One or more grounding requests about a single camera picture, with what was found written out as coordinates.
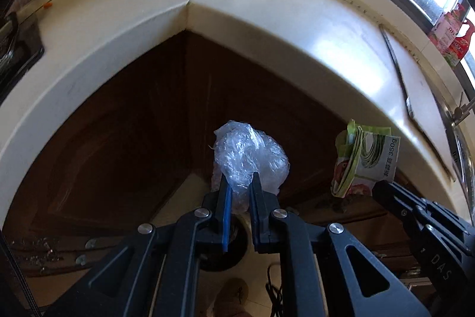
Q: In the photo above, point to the black glass stove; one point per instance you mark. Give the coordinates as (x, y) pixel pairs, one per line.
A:
(22, 46)

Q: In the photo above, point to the pink soap refill pouch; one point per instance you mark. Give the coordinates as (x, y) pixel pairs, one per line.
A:
(445, 31)

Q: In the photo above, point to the steel faucet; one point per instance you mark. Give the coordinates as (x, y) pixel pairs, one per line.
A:
(460, 112)

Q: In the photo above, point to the green food packet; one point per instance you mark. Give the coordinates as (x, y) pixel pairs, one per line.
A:
(371, 161)

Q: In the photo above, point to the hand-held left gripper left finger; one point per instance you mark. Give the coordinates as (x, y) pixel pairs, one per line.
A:
(226, 213)

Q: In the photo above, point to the red spray bottle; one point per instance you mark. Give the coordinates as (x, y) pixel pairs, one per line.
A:
(465, 38)

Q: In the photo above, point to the beige trash can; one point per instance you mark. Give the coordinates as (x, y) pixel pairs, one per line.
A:
(237, 242)

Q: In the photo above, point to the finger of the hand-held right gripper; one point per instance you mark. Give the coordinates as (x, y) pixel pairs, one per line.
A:
(445, 218)
(426, 250)

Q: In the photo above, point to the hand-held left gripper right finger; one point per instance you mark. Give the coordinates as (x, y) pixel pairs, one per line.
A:
(256, 213)

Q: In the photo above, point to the steel sink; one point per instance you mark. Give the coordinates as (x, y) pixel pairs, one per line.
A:
(462, 161)

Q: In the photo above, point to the brown cardboard sheet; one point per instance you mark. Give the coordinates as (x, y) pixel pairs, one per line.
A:
(419, 79)

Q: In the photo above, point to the clear plastic bag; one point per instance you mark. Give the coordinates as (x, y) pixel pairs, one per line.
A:
(248, 157)

